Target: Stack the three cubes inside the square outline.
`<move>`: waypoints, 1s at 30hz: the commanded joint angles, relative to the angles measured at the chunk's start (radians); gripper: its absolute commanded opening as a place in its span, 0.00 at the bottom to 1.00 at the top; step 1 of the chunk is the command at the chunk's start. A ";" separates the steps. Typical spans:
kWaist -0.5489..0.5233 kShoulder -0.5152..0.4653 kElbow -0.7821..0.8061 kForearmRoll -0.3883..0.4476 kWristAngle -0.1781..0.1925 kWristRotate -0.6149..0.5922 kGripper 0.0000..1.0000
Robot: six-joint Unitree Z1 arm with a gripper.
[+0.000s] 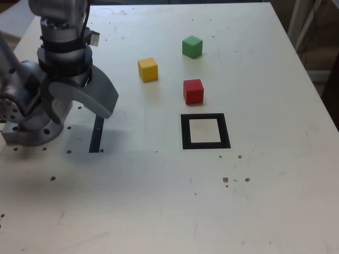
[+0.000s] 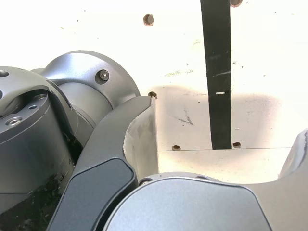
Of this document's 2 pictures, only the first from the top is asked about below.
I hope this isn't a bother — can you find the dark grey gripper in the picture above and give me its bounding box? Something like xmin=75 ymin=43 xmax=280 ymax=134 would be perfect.
xmin=46 ymin=65 xmax=119 ymax=125

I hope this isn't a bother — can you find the yellow cube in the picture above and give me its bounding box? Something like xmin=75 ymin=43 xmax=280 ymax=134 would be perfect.
xmin=137 ymin=57 xmax=159 ymax=83

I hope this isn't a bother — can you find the red cube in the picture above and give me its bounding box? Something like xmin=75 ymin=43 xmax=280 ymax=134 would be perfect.
xmin=182 ymin=78 xmax=205 ymax=105

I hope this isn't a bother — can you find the green cube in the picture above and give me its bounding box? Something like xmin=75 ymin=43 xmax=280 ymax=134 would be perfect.
xmin=182 ymin=35 xmax=203 ymax=59

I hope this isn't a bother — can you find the black tape square outline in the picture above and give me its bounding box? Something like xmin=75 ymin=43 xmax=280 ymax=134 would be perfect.
xmin=180 ymin=113 xmax=231 ymax=150

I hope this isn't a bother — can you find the black tape strip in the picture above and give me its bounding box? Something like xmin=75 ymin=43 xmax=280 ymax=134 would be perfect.
xmin=88 ymin=115 xmax=105 ymax=153

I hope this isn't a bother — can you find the pale side table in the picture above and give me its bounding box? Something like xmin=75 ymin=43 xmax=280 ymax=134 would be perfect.
xmin=0 ymin=4 xmax=37 ymax=53

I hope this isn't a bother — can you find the small wrist camera box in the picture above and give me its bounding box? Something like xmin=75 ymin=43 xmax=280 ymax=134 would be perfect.
xmin=86 ymin=28 xmax=101 ymax=48

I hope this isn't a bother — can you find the white background frame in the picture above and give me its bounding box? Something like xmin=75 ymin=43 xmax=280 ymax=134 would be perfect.
xmin=287 ymin=0 xmax=339 ymax=53

